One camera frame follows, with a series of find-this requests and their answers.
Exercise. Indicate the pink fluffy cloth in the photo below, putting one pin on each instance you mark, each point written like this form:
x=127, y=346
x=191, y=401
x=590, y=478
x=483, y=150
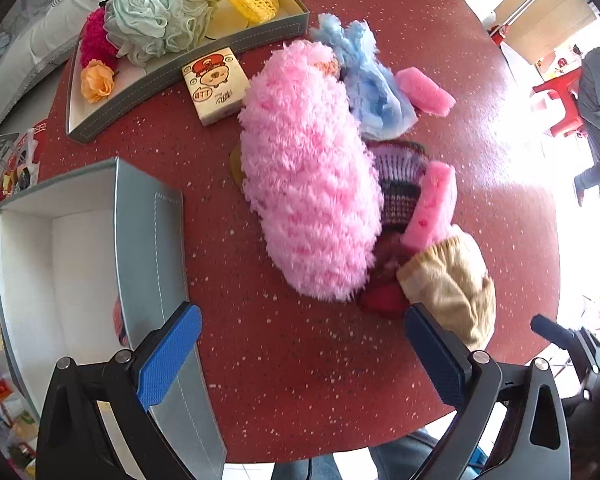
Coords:
x=305, y=170

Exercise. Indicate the grey box lid tray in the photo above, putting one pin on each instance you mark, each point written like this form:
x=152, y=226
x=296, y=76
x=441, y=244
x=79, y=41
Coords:
x=130, y=105

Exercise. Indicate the dark red striped knit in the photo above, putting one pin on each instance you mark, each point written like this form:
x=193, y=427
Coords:
x=385, y=297

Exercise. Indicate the person's jeans leg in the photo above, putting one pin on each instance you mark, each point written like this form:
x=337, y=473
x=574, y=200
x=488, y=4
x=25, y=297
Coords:
x=400, y=452

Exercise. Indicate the mint green bath pouf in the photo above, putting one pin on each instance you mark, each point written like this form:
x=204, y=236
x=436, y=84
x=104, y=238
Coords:
x=155, y=15

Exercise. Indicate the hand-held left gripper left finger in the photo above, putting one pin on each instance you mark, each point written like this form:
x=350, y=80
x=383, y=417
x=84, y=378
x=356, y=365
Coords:
x=170, y=355

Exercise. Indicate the red patterned item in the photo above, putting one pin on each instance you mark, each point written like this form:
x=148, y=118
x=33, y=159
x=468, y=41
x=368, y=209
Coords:
x=121, y=320

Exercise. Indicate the mustard yellow cloth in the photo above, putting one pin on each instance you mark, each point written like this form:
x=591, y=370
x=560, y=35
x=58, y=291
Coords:
x=236, y=165

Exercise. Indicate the pink sponge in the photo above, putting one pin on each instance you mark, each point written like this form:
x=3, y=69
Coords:
x=425, y=91
x=430, y=205

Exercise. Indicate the peach knitted item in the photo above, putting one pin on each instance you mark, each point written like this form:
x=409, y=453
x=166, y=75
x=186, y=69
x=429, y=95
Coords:
x=327, y=66

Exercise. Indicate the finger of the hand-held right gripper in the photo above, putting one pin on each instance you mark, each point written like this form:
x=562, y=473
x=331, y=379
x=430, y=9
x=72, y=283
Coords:
x=552, y=331

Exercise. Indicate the striped knitted hat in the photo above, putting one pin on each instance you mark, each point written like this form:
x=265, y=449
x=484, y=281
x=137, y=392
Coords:
x=397, y=180

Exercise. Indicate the red plastic stool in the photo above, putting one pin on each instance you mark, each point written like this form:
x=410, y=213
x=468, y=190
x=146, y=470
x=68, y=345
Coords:
x=562, y=95

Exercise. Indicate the orange fabric rose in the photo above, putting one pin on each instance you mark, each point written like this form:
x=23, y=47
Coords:
x=97, y=80

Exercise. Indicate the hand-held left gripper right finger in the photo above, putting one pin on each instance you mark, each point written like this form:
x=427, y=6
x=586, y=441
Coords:
x=435, y=355

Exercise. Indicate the blue fluffy cloth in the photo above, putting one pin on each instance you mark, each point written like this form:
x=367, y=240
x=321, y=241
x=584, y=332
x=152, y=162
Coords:
x=370, y=90

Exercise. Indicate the grey storage box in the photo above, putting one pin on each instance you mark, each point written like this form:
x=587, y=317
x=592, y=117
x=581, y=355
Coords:
x=150, y=240

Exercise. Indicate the magenta fluffy ball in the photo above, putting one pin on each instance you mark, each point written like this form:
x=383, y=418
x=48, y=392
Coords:
x=96, y=37

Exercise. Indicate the white fringed sofa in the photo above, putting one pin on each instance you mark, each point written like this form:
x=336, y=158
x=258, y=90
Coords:
x=40, y=30

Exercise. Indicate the beige soft cloth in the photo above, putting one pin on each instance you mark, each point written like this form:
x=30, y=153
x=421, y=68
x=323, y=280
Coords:
x=450, y=285

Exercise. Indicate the red metal pole stand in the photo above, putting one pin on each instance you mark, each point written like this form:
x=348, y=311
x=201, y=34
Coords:
x=517, y=12

